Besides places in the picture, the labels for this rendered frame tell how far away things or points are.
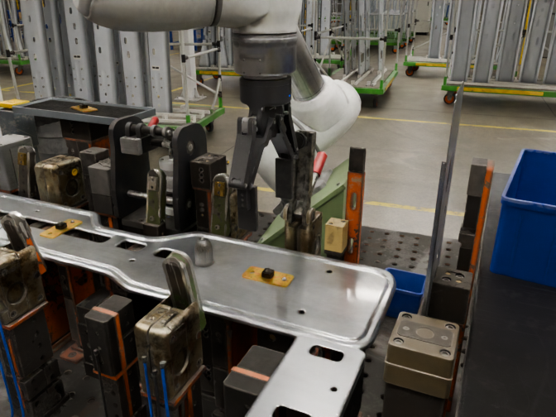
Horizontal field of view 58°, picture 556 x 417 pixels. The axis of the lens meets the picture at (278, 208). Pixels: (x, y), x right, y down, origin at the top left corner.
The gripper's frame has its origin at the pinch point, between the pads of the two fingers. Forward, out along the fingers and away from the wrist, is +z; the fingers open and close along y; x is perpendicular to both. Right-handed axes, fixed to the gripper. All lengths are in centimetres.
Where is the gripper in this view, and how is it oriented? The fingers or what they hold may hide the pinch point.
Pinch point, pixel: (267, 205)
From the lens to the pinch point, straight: 79.7
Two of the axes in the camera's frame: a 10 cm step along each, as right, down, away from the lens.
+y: -4.1, 3.6, -8.4
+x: 9.1, 1.5, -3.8
